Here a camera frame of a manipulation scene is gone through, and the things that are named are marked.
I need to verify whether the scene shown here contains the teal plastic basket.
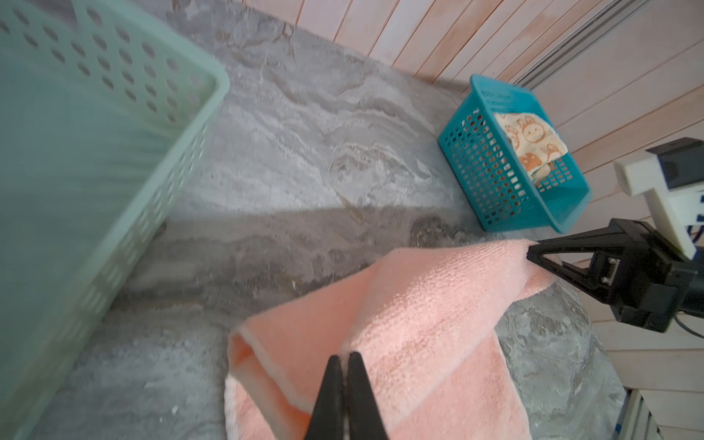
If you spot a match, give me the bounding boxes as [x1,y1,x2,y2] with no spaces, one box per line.
[438,74,592,234]

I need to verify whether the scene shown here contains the plain pink towel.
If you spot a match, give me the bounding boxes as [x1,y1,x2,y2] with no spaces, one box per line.
[224,240,554,439]

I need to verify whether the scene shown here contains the aluminium mounting rail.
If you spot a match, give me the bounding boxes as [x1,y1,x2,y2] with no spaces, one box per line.
[613,390,664,440]

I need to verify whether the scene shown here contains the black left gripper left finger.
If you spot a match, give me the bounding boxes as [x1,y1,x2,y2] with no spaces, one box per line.
[304,356,345,440]

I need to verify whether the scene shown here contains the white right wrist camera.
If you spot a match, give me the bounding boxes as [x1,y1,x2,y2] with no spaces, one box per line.
[614,137,703,259]

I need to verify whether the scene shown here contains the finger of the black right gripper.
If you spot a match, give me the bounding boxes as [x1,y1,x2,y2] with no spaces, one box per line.
[538,263,614,305]
[527,218,649,270]

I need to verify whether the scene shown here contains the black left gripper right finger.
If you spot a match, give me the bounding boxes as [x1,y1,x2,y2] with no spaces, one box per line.
[346,352,389,440]

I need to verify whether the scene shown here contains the pink orange patterned towel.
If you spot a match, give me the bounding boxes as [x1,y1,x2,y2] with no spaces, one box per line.
[494,113,568,183]

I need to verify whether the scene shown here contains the light green plastic basket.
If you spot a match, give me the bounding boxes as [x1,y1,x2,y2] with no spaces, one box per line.
[1,1,230,439]

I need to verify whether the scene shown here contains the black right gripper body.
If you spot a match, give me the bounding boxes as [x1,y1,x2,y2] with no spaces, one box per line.
[590,231,703,333]

